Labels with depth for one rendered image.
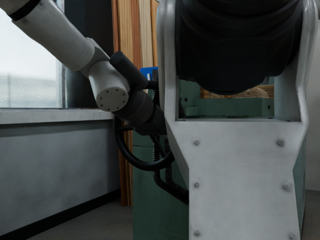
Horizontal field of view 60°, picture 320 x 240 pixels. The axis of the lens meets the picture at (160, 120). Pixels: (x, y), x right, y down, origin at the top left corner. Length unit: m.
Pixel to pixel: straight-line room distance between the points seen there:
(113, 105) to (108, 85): 0.05
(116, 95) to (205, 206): 0.33
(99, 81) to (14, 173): 1.53
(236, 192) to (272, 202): 0.03
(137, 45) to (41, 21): 2.39
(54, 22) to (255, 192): 0.39
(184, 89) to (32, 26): 0.56
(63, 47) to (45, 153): 1.67
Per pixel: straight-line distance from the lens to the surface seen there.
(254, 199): 0.30
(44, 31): 0.50
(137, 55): 2.83
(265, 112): 0.93
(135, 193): 1.20
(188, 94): 0.95
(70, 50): 0.52
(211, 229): 0.29
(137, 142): 1.15
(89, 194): 2.51
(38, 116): 2.02
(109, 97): 0.55
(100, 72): 0.58
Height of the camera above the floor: 0.86
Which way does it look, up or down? 2 degrees down
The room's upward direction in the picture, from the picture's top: straight up
